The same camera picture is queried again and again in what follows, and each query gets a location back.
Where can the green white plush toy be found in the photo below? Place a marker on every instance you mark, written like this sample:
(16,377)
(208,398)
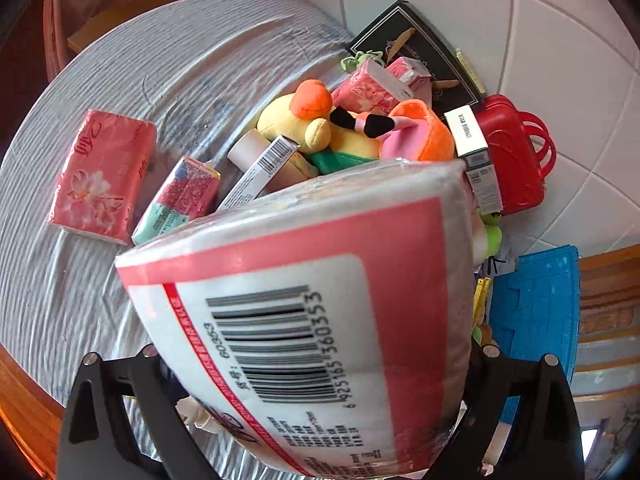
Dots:
(492,235)

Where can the long white barcode carton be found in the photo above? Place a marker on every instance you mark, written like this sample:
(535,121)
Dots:
(265,165)

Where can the yellow wooden stool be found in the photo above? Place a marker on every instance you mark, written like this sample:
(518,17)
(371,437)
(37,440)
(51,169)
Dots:
(97,30)

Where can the grey white small carton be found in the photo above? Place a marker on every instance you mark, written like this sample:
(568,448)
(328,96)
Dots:
(482,185)

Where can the blue foam mat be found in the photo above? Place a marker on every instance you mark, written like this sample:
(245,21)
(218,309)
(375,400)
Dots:
(540,310)

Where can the small pink teal tissue packet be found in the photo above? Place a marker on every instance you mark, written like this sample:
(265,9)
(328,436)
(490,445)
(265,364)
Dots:
(175,195)

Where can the large white pink tissue pack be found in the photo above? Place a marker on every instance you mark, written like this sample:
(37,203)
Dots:
(300,260)

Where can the orange pink plush toy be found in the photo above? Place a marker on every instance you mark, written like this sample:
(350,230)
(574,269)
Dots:
(425,135)

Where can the red plastic basket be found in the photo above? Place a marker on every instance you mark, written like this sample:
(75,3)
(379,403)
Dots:
(505,160)

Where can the yellow plush toy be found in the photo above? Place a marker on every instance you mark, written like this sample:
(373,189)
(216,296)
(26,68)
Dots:
(290,120)

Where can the black box with gold print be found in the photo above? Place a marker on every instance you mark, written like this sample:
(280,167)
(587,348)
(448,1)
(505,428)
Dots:
(415,30)

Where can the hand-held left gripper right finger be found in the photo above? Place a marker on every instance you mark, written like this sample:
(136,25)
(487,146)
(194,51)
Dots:
(500,375)

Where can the pink flower print tissue pack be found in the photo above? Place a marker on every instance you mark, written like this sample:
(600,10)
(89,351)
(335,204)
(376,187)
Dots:
(100,175)

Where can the pale yellow flat strip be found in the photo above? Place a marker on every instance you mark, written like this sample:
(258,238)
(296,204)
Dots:
(468,69)

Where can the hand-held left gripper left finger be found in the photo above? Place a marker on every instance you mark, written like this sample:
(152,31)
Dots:
(145,375)

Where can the pink curtain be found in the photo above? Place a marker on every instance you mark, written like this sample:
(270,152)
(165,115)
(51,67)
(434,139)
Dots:
(55,15)

